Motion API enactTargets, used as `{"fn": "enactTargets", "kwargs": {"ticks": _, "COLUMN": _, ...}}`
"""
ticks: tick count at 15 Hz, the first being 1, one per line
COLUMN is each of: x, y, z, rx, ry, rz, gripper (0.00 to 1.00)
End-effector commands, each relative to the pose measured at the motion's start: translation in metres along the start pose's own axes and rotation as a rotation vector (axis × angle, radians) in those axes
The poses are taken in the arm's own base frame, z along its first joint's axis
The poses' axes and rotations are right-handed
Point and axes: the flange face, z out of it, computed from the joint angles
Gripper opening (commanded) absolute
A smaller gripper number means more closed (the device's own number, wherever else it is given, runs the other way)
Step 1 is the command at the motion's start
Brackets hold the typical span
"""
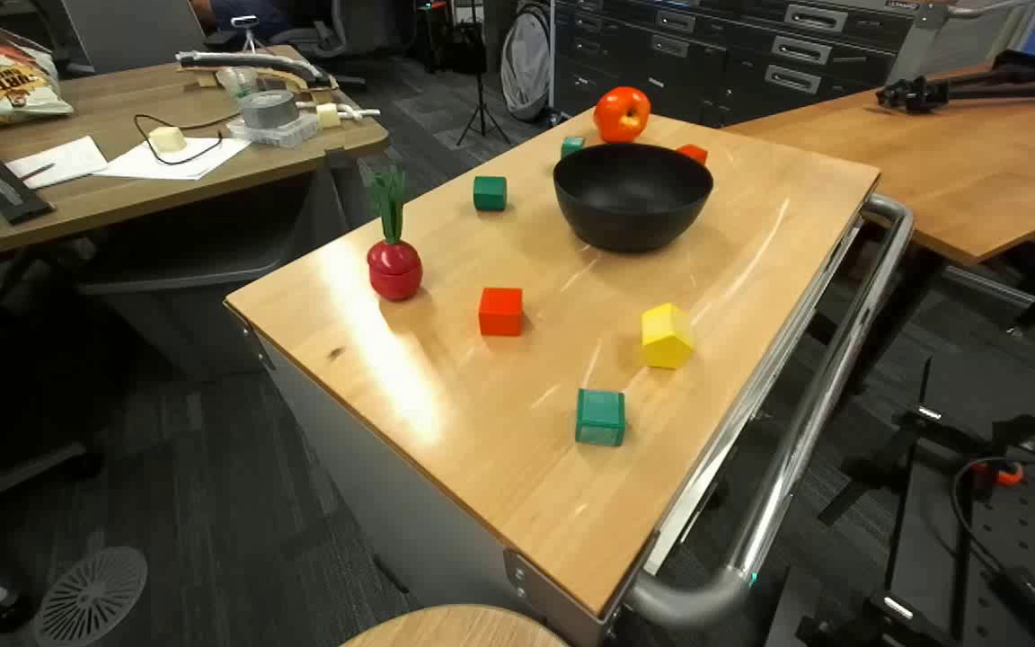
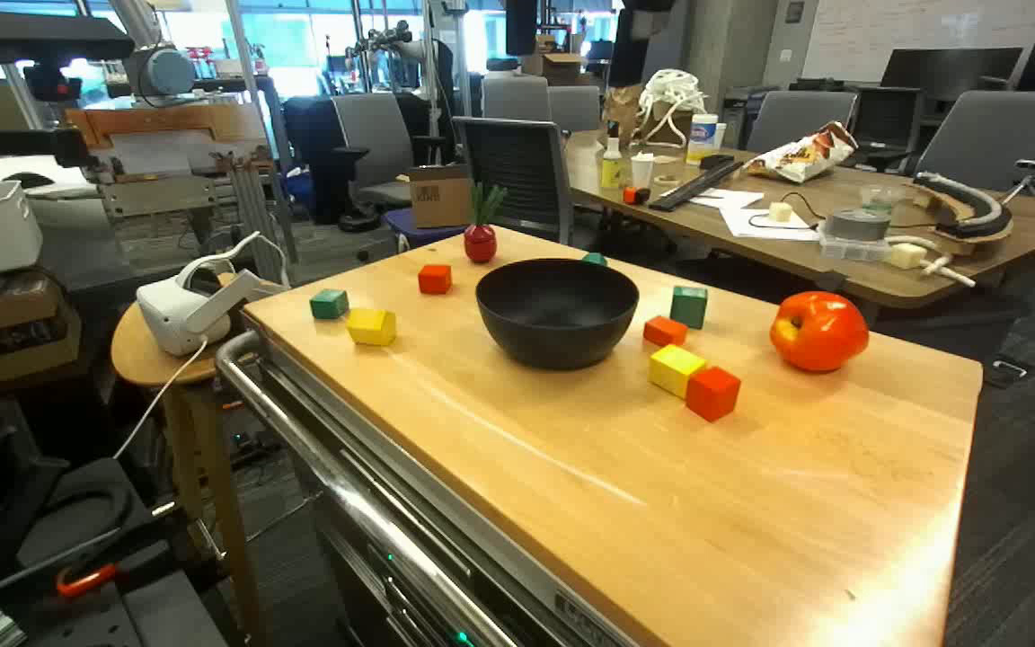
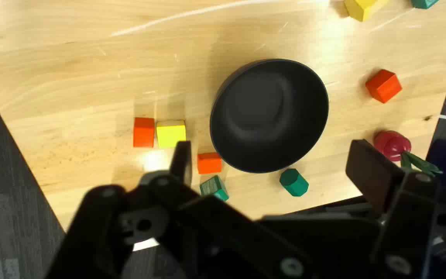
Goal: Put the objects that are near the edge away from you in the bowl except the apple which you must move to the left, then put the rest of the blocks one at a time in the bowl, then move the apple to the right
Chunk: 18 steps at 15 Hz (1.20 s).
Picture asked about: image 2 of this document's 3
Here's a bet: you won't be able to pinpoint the red toy radish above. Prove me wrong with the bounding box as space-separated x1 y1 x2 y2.
464 184 506 265

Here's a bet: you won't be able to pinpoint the red cube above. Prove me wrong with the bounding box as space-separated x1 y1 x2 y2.
687 365 739 419
416 261 451 294

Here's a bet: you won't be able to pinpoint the small orange red block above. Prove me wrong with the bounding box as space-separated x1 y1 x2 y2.
643 315 687 343

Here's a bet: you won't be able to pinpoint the green cube edge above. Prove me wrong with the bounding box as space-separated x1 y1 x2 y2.
668 286 706 330

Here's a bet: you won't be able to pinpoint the red orange toy apple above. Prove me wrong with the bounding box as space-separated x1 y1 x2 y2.
767 291 868 373

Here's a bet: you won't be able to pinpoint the black bowl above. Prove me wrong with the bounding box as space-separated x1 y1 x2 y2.
475 258 639 370

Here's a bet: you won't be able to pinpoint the yellow cube near headset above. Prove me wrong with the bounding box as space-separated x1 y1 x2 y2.
346 307 395 347

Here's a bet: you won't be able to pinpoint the yellow cube right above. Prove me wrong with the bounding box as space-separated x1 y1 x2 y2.
646 343 704 400

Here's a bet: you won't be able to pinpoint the grey office chair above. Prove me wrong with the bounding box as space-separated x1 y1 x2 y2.
455 113 573 240

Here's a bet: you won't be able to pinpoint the black keyboard bar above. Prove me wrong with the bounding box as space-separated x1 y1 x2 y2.
646 153 745 213

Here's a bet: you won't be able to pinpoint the white paper sheets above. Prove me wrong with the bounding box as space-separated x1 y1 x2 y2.
695 189 818 240

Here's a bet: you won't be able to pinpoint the chip snack bag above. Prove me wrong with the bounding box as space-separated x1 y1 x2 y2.
746 123 857 184

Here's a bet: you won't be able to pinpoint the white VR headset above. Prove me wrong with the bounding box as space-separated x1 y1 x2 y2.
136 231 289 354

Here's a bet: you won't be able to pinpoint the round wooden stool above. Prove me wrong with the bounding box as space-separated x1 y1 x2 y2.
112 304 267 647

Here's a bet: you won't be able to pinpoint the wooden office desk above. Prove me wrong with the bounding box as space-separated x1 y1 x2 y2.
565 131 1035 307

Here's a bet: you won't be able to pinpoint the metal cart handle bar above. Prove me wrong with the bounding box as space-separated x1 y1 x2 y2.
215 330 516 647

